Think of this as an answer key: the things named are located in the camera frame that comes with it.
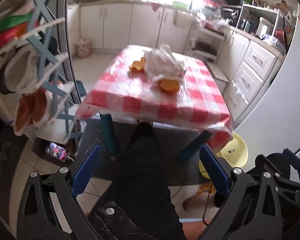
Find grey sliding door frame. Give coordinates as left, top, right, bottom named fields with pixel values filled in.
left=61, top=0, right=82, bottom=105

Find cream kitchen base cabinets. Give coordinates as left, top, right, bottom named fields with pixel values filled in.
left=80, top=1, right=199, bottom=54

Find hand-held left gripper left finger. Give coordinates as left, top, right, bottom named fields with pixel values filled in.
left=16, top=144, right=102, bottom=240

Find crumpled clear plastic bags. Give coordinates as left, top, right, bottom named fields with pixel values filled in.
left=192, top=14, right=231, bottom=33

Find black toaster oven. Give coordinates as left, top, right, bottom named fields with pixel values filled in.
left=221, top=8, right=238, bottom=26

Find person's black trouser leg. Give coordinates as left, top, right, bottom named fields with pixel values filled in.
left=109, top=122, right=188, bottom=240

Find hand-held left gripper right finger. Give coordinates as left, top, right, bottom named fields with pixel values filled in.
left=199, top=144, right=283, bottom=240

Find black floor cable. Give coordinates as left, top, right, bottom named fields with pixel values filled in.
left=202, top=179, right=213, bottom=226

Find cream drawer cabinet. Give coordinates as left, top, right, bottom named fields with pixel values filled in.
left=221, top=27, right=286, bottom=123

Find white slippers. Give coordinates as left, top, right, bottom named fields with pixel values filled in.
left=4, top=50, right=42, bottom=93

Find orange slipper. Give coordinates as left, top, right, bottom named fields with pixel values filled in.
left=32, top=88, right=53, bottom=128
left=13, top=94, right=35, bottom=137

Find red white checked tablecloth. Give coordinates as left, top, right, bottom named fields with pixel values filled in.
left=75, top=44, right=235, bottom=153

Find red slipper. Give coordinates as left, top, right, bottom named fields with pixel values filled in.
left=0, top=23, right=29, bottom=51

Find white counter shelf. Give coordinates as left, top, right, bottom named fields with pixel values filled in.
left=236, top=1, right=286, bottom=41

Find smartphone with lit screen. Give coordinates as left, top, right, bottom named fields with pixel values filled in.
left=44, top=141, right=69, bottom=162

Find curled orange peel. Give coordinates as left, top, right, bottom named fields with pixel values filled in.
left=129, top=57, right=147, bottom=72

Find white blue shoe rack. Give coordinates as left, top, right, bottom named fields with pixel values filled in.
left=0, top=0, right=88, bottom=152

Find white step stool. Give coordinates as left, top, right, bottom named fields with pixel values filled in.
left=206, top=61, right=228, bottom=93

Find white refrigerator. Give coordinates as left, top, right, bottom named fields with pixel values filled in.
left=234, top=4, right=300, bottom=157

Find clear hanging plastic bag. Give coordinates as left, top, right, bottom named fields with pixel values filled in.
left=229, top=79, right=250, bottom=106

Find yellow plastic bucket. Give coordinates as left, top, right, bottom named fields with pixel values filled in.
left=198, top=132, right=248, bottom=180

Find wide orange peel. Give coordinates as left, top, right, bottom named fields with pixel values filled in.
left=158, top=78, right=181, bottom=95

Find small table with teal legs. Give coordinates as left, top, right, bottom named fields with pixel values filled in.
left=90, top=112, right=214, bottom=163

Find white kettle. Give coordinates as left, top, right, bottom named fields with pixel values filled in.
left=256, top=17, right=270, bottom=37

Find patterned wastebasket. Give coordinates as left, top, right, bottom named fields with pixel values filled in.
left=74, top=38, right=92, bottom=58

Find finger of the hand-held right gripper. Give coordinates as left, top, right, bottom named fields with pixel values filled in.
left=255, top=149, right=300, bottom=193

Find white plastic bag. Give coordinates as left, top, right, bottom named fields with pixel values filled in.
left=143, top=43, right=187, bottom=82

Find green slipper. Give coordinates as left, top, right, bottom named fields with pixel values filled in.
left=0, top=12, right=33, bottom=36

